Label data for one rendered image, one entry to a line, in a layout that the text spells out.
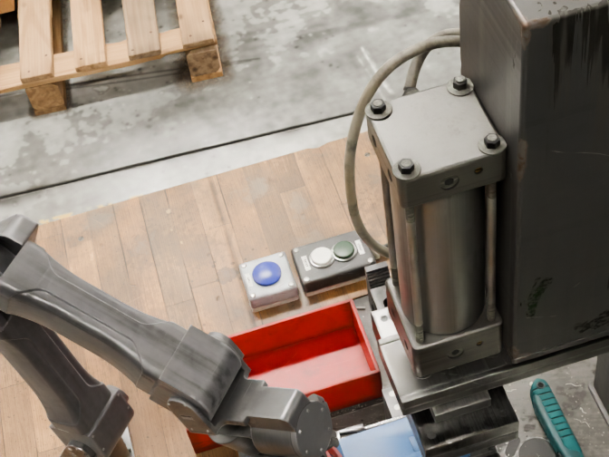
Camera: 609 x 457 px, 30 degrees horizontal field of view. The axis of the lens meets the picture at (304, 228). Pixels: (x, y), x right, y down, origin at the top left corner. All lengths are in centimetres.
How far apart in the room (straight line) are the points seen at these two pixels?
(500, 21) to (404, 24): 250
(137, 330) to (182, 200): 63
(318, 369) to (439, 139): 65
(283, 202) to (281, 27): 172
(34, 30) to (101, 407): 213
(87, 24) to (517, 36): 258
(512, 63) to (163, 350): 47
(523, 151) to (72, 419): 66
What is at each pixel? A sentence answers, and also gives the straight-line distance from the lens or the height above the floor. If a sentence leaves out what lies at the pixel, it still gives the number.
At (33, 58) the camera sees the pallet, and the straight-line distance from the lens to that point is 326.
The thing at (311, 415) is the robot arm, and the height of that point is 121.
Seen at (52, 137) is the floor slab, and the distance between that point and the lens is 323.
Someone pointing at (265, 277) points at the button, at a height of 94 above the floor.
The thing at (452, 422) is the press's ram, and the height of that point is 114.
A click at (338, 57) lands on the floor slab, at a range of 324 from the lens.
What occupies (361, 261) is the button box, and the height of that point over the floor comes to 93.
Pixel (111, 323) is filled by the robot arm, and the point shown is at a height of 129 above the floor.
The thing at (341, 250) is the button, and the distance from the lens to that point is 157.
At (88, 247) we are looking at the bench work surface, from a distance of 170.
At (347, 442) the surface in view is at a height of 99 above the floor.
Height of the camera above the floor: 216
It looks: 50 degrees down
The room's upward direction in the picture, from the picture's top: 11 degrees counter-clockwise
